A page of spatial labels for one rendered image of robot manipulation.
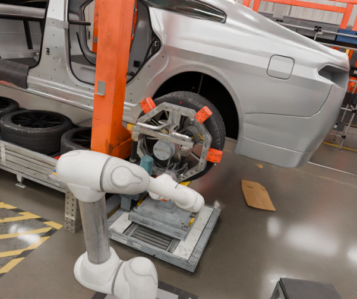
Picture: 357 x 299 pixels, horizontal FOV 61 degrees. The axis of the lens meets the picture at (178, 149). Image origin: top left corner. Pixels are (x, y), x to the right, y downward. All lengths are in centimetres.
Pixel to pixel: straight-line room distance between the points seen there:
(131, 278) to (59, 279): 90
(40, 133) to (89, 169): 205
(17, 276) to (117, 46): 160
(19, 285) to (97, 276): 87
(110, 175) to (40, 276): 139
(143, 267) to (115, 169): 58
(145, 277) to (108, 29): 149
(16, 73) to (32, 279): 201
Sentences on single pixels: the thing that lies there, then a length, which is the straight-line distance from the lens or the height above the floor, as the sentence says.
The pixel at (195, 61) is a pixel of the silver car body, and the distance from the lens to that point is 244.
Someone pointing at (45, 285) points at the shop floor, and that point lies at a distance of 225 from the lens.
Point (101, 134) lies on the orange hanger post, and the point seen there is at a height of 80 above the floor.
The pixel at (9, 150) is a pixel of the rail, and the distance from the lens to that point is 313.
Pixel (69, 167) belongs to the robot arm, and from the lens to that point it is 112.
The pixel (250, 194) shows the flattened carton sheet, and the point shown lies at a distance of 356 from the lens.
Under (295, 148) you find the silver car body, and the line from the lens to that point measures 246.
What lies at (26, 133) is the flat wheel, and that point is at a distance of 312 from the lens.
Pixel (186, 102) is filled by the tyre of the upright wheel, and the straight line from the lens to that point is 211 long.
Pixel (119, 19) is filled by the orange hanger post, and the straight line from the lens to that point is 210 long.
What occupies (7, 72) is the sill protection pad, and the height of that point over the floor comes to 90.
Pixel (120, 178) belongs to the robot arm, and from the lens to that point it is 101.
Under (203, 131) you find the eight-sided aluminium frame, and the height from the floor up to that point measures 101.
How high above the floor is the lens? 165
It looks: 23 degrees down
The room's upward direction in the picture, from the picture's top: 10 degrees clockwise
